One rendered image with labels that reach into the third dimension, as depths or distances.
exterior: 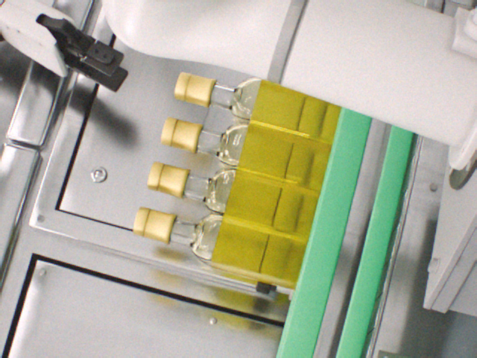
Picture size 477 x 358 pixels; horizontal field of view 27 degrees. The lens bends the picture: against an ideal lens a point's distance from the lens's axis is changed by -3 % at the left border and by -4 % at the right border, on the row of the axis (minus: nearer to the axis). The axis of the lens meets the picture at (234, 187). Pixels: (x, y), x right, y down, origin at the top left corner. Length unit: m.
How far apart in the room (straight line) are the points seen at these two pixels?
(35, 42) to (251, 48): 0.53
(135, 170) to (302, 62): 0.62
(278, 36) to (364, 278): 0.37
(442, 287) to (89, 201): 0.69
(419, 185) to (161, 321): 0.44
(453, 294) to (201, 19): 0.27
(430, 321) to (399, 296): 0.04
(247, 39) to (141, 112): 0.63
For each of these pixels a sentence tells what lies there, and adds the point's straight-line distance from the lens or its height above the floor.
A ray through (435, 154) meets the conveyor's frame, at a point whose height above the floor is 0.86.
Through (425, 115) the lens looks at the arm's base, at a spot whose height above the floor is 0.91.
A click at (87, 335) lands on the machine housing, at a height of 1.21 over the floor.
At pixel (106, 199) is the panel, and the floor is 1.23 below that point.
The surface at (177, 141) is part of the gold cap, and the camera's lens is 1.19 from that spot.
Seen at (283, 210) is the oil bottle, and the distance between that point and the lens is 1.15.
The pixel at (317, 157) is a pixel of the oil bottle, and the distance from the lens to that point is 1.17.
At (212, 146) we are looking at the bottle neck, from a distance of 1.18.
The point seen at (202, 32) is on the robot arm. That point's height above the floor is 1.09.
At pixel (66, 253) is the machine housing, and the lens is 1.33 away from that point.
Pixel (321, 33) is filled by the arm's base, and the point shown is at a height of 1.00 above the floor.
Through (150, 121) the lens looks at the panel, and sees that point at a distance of 1.34.
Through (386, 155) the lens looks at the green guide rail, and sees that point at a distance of 1.06.
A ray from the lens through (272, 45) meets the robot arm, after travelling 0.73.
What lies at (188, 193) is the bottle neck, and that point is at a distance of 1.17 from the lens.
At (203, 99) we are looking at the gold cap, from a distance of 1.20.
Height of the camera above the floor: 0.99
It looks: 3 degrees up
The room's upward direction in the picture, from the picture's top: 75 degrees counter-clockwise
